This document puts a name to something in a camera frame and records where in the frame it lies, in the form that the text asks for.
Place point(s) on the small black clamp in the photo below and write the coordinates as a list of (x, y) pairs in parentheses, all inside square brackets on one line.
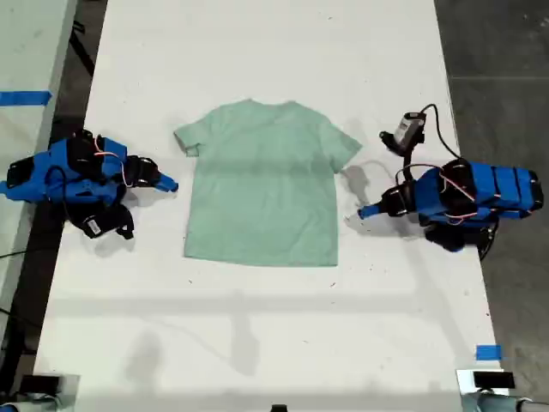
[(279, 408)]

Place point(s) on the square blue tape piece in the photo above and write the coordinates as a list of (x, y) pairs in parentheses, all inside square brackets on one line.
[(489, 353)]

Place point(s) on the white side table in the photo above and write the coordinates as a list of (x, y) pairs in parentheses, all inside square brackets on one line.
[(25, 43)]

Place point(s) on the white mounting plate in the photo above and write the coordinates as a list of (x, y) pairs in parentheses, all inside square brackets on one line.
[(464, 379)]

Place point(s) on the pale green T-shirt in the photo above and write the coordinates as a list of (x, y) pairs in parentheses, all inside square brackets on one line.
[(261, 193)]

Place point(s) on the small black box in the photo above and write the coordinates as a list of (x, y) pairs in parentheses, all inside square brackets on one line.
[(40, 383), (493, 379)]

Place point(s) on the long blue tape strip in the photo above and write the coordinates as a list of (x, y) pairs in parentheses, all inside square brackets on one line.
[(25, 98)]

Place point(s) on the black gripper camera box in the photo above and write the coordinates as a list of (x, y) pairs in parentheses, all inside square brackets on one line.
[(94, 226), (407, 129)]

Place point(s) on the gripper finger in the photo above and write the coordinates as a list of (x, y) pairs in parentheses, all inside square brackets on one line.
[(166, 186), (166, 178), (372, 213), (372, 208)]

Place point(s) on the black camera stalk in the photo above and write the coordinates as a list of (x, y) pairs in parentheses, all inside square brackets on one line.
[(122, 216), (407, 156)]

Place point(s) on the blue and black arm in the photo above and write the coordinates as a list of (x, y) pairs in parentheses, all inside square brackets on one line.
[(56, 163), (493, 189)]

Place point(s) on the black stand leg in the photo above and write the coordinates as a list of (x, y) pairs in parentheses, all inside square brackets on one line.
[(83, 51)]

